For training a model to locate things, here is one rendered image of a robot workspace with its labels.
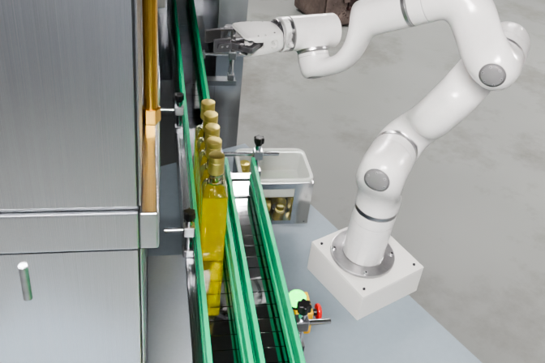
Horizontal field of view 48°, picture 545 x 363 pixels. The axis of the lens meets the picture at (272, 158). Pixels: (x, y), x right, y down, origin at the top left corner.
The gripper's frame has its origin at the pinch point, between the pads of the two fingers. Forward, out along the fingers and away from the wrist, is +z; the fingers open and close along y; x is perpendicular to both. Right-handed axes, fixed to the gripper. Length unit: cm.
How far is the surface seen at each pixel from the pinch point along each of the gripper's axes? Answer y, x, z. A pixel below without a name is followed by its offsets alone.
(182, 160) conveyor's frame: 16.8, -44.1, 1.7
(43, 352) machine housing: -59, -18, 49
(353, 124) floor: 169, -149, -172
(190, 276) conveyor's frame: -28, -44, 15
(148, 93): -43, 13, 28
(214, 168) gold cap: -23.5, -18.4, 8.6
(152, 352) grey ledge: -45, -44, 28
